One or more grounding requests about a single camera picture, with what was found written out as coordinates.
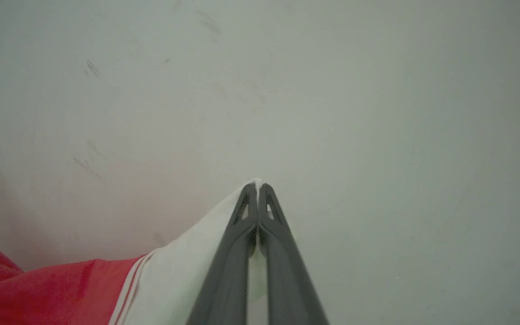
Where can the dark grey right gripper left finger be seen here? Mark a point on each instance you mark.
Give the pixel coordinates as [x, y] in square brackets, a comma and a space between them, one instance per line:
[228, 275]

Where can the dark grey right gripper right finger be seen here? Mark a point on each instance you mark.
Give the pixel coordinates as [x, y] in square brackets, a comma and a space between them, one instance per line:
[287, 280]

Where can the red and white basketball jersey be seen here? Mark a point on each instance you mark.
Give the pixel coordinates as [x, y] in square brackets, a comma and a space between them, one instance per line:
[61, 293]

